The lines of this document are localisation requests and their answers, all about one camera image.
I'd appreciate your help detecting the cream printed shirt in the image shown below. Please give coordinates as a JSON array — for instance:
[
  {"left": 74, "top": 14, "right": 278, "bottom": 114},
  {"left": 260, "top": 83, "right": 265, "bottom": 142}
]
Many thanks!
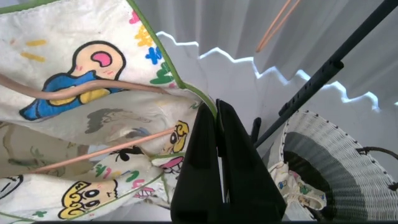
[{"left": 0, "top": 0, "right": 218, "bottom": 222}]

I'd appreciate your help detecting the black clothes rack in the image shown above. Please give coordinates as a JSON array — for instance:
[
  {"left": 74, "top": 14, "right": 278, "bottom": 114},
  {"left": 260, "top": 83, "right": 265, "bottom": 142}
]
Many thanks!
[{"left": 250, "top": 0, "right": 398, "bottom": 149}]

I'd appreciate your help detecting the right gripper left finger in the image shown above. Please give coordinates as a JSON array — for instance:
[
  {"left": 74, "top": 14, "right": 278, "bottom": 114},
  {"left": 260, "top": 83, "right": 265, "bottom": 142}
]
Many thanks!
[{"left": 170, "top": 102, "right": 224, "bottom": 222}]

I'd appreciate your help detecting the white curtain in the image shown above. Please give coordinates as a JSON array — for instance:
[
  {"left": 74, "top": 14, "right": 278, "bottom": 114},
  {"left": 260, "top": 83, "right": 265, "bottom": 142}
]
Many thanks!
[{"left": 133, "top": 0, "right": 398, "bottom": 108}]

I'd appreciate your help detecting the white laundry basket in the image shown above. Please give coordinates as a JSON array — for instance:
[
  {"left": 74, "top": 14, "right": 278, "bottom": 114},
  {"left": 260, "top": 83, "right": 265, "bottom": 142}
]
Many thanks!
[{"left": 262, "top": 109, "right": 398, "bottom": 222}]

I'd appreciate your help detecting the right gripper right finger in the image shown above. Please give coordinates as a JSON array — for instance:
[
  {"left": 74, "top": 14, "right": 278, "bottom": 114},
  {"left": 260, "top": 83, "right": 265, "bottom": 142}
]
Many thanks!
[{"left": 215, "top": 98, "right": 287, "bottom": 222}]

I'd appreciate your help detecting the cream printed garment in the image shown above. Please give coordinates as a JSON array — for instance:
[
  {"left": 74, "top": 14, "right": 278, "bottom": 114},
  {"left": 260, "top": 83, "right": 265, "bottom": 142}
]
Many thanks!
[{"left": 267, "top": 161, "right": 327, "bottom": 215}]

